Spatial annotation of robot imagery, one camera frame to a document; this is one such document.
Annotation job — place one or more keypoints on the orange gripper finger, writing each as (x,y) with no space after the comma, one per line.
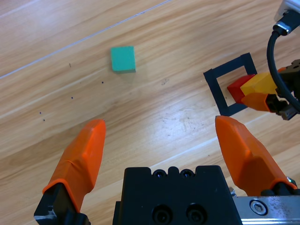
(246,157)
(79,164)

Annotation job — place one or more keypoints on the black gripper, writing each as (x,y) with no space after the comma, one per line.
(294,75)

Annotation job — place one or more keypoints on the yellow wooden block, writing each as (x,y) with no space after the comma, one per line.
(257,83)

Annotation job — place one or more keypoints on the red wooden block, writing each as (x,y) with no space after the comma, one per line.
(235,90)

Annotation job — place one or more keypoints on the green wooden block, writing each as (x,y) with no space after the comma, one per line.
(123,58)

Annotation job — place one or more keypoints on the black tape square outline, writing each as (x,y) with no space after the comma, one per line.
(215,93)

